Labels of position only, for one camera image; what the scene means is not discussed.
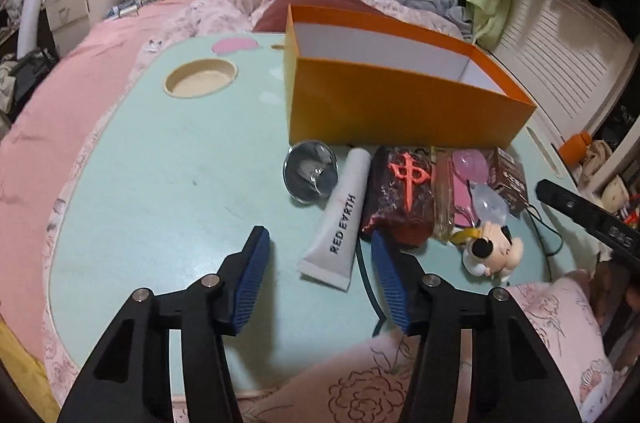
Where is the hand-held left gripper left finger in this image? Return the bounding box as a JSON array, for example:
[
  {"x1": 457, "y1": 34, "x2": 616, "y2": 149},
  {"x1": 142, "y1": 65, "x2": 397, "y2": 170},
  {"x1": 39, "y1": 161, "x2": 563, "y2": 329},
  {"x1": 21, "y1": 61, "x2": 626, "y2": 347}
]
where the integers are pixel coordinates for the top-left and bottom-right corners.
[{"x1": 57, "y1": 225, "x2": 272, "y2": 423}]

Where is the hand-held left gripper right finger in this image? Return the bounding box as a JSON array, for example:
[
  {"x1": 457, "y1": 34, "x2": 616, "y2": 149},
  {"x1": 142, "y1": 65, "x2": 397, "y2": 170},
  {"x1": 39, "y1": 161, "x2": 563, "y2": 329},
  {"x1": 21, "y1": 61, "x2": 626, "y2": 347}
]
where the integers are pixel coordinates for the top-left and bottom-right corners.
[{"x1": 370, "y1": 230, "x2": 583, "y2": 423}]

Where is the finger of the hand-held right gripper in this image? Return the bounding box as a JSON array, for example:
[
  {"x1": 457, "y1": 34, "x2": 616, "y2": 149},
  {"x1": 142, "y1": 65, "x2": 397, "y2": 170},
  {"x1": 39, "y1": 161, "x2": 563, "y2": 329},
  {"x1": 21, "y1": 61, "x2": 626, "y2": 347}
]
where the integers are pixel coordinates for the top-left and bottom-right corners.
[{"x1": 536, "y1": 179, "x2": 603, "y2": 235}]

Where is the brown packet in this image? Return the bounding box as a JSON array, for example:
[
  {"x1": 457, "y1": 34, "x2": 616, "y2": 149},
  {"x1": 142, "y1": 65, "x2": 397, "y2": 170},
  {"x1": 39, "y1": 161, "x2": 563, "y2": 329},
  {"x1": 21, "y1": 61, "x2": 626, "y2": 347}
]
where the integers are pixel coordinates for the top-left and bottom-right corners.
[{"x1": 487, "y1": 148, "x2": 529, "y2": 216}]

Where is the white cream tube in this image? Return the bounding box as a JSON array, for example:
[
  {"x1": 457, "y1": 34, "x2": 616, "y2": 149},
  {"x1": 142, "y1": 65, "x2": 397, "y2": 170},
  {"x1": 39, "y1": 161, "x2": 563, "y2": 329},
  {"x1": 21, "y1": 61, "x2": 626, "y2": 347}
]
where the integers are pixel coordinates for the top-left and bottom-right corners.
[{"x1": 298, "y1": 148, "x2": 372, "y2": 292}]

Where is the clear plastic blister shell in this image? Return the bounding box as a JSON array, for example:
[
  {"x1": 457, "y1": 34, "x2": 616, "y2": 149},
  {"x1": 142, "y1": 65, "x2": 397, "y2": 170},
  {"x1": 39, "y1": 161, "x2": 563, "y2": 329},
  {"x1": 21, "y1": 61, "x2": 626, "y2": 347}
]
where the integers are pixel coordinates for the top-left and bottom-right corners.
[{"x1": 469, "y1": 183, "x2": 512, "y2": 224}]

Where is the dark red packet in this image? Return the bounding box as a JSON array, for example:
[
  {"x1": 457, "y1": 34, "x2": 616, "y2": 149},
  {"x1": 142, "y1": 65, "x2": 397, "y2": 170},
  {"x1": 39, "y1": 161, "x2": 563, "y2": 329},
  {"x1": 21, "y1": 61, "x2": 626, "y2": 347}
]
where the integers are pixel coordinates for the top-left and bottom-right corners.
[{"x1": 361, "y1": 146, "x2": 437, "y2": 249}]

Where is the small plush bear toy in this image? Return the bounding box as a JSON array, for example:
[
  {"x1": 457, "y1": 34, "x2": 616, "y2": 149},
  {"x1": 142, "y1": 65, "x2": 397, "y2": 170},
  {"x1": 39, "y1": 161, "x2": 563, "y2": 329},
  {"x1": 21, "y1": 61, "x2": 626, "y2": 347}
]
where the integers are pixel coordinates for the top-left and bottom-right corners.
[{"x1": 452, "y1": 223, "x2": 524, "y2": 285}]

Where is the pink translucent egg-shaped case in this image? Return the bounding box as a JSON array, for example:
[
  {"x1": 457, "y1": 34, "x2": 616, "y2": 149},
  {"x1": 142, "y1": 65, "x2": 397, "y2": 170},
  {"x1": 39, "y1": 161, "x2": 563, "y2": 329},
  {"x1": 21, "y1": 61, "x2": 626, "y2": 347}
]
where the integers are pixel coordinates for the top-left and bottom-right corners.
[{"x1": 451, "y1": 149, "x2": 490, "y2": 184}]

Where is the round chrome mirror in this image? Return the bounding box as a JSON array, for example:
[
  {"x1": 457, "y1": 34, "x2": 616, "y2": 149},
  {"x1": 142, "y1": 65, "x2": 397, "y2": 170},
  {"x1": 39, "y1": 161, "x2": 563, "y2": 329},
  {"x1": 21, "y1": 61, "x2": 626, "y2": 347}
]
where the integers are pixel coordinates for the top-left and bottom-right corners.
[{"x1": 283, "y1": 140, "x2": 340, "y2": 204}]

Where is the orange cardboard box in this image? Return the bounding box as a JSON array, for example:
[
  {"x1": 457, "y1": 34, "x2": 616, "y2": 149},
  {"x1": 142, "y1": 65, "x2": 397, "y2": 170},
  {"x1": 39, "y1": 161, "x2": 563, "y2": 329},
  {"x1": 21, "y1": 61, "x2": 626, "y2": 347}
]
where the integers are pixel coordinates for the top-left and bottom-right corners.
[{"x1": 282, "y1": 4, "x2": 537, "y2": 148}]

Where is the cream plush toy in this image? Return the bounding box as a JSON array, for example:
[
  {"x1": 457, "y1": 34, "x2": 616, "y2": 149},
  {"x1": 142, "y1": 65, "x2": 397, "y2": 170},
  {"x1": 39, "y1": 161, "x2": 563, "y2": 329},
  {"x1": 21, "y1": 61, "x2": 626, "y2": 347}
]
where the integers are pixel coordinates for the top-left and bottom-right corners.
[{"x1": 600, "y1": 175, "x2": 628, "y2": 214}]

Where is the orange bottle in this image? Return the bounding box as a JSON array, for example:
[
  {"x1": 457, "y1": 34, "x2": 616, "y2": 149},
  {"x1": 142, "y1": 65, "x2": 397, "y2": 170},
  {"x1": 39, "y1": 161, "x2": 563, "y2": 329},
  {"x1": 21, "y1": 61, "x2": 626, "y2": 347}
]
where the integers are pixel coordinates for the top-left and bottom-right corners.
[{"x1": 559, "y1": 132, "x2": 592, "y2": 160}]

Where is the mint green lap table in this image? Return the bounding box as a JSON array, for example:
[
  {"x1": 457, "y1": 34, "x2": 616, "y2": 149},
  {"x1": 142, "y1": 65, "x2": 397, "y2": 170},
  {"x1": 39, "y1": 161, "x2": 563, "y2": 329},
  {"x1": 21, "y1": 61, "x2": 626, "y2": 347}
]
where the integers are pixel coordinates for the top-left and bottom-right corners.
[{"x1": 47, "y1": 34, "x2": 581, "y2": 396}]

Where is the white slatted panel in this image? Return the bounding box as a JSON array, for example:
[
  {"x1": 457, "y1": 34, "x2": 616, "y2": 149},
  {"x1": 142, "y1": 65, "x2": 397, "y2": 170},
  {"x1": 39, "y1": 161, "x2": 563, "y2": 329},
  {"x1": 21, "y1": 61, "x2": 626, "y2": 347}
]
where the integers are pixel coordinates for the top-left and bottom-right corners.
[{"x1": 492, "y1": 0, "x2": 640, "y2": 144}]

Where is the yellow cloth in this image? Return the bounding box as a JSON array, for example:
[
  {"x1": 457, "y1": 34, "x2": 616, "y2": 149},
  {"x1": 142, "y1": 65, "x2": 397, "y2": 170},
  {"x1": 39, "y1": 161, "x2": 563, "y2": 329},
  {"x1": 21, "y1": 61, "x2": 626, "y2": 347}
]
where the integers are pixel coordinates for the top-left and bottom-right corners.
[{"x1": 0, "y1": 318, "x2": 56, "y2": 423}]

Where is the pink bed sheet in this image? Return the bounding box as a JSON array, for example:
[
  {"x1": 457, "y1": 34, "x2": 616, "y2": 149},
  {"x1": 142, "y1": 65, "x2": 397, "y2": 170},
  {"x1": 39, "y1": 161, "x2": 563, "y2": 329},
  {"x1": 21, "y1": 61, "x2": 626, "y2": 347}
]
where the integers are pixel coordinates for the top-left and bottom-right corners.
[{"x1": 0, "y1": 0, "x2": 221, "y2": 344}]

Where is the pink floral quilt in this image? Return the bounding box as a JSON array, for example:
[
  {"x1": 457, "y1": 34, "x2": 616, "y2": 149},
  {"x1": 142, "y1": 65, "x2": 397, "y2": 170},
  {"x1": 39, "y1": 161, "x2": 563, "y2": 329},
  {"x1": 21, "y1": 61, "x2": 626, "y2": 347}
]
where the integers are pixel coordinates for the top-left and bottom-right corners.
[{"x1": 45, "y1": 0, "x2": 616, "y2": 423}]

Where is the maroon pillow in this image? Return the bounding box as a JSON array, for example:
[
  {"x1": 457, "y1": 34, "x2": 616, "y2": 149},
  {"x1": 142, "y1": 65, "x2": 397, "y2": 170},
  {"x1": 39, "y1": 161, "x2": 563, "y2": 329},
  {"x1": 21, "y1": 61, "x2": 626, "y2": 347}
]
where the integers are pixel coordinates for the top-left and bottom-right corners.
[{"x1": 252, "y1": 0, "x2": 381, "y2": 34}]

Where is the blue floral cloth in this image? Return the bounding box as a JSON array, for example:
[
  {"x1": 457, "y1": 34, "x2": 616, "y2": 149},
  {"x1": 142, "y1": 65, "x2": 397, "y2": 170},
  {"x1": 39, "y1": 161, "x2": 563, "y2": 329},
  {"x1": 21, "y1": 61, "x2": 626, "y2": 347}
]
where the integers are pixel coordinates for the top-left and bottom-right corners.
[{"x1": 105, "y1": 0, "x2": 171, "y2": 18}]

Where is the black bag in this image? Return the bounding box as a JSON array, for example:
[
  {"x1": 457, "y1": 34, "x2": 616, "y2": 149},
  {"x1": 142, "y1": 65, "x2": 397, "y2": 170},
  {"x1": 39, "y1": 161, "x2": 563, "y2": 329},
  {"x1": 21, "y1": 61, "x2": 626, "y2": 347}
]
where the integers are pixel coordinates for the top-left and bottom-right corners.
[{"x1": 0, "y1": 48, "x2": 58, "y2": 114}]

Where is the white nightstand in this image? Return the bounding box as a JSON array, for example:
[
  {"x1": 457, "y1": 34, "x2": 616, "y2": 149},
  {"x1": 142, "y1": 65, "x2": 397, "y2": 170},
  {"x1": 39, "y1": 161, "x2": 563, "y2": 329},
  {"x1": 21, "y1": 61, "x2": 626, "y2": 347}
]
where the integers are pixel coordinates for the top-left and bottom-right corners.
[{"x1": 44, "y1": 0, "x2": 91, "y2": 56}]

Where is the white upright roll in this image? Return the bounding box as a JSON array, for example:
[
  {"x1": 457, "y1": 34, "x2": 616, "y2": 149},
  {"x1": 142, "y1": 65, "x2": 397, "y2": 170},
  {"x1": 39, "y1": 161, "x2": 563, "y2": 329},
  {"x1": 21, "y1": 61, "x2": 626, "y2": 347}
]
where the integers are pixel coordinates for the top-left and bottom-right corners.
[{"x1": 16, "y1": 0, "x2": 47, "y2": 60}]

